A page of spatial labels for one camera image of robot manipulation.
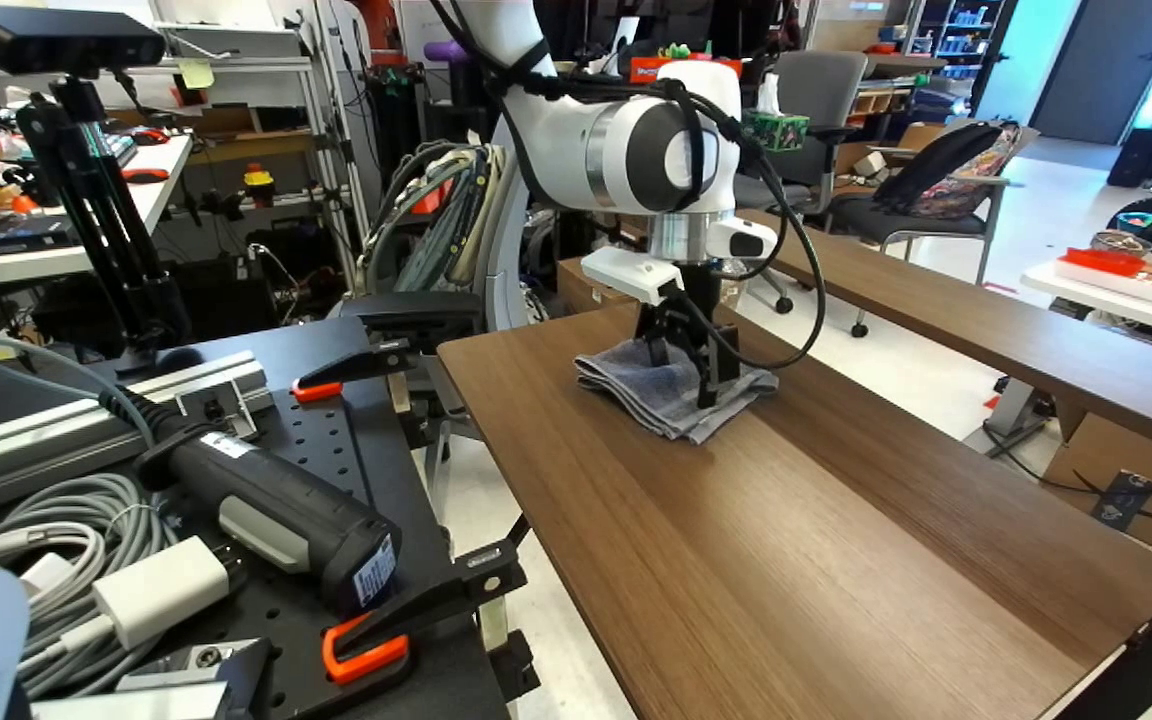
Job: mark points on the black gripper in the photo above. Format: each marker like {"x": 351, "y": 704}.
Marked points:
{"x": 685, "y": 320}

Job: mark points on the grey towel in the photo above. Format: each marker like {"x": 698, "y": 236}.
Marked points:
{"x": 667, "y": 396}

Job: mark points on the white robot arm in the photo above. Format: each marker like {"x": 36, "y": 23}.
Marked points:
{"x": 660, "y": 155}

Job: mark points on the grey office chair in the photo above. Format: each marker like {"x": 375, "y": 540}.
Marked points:
{"x": 814, "y": 89}

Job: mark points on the grey chair with backpack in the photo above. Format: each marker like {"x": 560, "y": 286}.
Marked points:
{"x": 949, "y": 184}

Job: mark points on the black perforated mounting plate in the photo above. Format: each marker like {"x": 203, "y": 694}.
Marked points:
{"x": 450, "y": 671}

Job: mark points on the white table with items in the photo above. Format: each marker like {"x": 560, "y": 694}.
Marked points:
{"x": 1099, "y": 276}

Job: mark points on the cardboard box under table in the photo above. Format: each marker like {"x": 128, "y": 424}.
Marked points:
{"x": 1107, "y": 474}

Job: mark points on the white power adapter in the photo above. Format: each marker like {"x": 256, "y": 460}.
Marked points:
{"x": 161, "y": 588}

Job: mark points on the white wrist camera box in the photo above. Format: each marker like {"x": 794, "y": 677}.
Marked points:
{"x": 635, "y": 273}

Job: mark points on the black orange-handled clamp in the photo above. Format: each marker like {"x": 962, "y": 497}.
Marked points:
{"x": 380, "y": 638}

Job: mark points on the black camera on tripod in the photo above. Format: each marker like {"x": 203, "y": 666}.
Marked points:
{"x": 68, "y": 144}

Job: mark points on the aluminium extrusion rail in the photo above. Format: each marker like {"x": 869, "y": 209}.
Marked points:
{"x": 78, "y": 432}

